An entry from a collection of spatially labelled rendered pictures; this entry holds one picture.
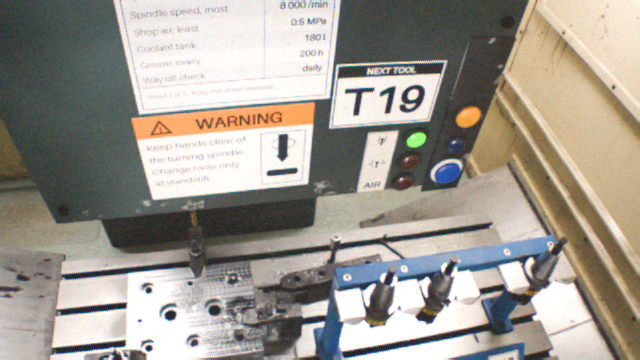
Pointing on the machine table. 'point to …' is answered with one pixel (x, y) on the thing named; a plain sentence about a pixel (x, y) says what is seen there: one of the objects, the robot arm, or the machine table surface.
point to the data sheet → (227, 51)
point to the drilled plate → (216, 347)
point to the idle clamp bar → (323, 275)
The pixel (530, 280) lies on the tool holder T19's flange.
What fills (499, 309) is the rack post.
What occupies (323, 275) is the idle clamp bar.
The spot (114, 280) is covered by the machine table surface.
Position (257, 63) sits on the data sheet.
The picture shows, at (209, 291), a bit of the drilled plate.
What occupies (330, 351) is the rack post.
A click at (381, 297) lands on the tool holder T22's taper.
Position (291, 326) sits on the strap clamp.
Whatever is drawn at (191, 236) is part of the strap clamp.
